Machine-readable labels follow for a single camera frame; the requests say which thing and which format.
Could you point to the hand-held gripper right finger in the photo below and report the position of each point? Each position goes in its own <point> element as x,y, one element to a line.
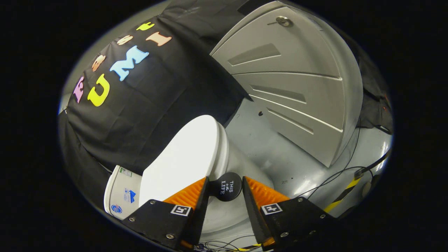
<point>253,210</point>

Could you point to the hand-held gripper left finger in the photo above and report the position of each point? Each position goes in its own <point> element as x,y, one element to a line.
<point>199,213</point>

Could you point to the black round lid pull tab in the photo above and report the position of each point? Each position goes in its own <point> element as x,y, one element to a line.
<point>227,185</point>

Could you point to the white toilet lid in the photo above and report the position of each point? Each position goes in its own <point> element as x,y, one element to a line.
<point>185,157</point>

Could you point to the white ceramic toilet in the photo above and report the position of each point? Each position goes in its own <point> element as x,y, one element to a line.
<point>117,182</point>

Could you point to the yellow black hazard tape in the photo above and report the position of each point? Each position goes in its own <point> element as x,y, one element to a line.
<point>341,196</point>

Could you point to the black backdrop cloth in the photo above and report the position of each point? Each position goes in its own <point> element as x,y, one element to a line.
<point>150,105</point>

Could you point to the white drawer cabinet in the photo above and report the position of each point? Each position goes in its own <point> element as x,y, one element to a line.
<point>297,87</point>

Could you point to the silver cabinet key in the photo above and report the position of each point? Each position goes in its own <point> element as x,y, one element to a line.
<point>283,21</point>

